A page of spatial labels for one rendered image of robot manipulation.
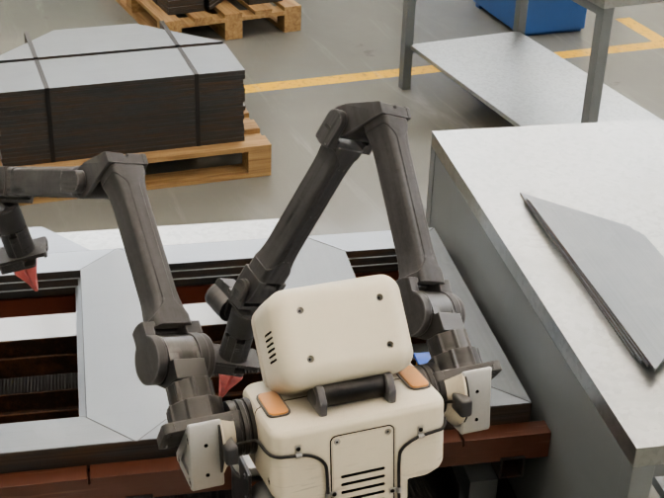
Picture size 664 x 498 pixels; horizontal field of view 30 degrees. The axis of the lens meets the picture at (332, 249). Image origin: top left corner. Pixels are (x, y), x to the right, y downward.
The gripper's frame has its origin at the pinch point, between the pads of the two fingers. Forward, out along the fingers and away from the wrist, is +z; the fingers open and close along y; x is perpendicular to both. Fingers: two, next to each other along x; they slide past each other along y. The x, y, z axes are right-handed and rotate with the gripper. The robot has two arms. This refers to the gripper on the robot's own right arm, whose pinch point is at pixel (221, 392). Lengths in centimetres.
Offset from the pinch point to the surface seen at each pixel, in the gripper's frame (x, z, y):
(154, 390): -2.3, 3.2, 12.7
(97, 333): -24.6, 6.3, 23.0
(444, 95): -350, 53, -165
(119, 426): 8.3, 4.9, 19.9
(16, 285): -51, 13, 40
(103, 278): -48, 6, 21
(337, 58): -406, 65, -123
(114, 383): -5.8, 5.3, 20.3
